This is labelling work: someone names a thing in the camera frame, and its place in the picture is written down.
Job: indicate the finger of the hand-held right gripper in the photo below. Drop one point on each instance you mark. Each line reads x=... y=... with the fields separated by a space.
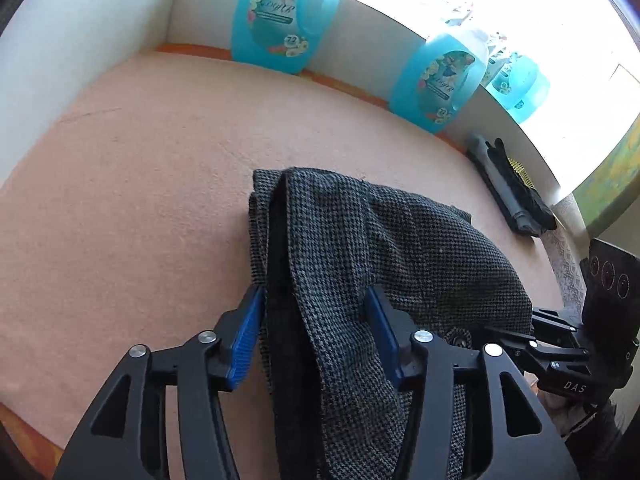
x=545 y=352
x=555 y=321

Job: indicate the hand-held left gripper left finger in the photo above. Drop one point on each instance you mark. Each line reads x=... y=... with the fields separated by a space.
x=245 y=342

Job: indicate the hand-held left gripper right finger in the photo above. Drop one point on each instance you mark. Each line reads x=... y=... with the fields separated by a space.
x=382 y=335

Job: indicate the dark grey checked pants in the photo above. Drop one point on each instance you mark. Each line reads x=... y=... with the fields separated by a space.
x=350 y=240

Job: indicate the white lace cloth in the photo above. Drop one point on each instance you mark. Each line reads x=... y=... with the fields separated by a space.
x=567 y=260

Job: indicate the folded black yellow garment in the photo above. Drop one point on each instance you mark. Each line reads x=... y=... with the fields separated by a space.
x=525 y=195

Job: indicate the pink beige mat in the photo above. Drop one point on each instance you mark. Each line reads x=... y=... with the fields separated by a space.
x=125 y=210

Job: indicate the blue detergent bottle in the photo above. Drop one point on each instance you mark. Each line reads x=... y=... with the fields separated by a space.
x=435 y=85
x=520 y=87
x=280 y=15

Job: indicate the green yellow wall poster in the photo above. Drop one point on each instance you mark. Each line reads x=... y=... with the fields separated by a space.
x=610 y=175

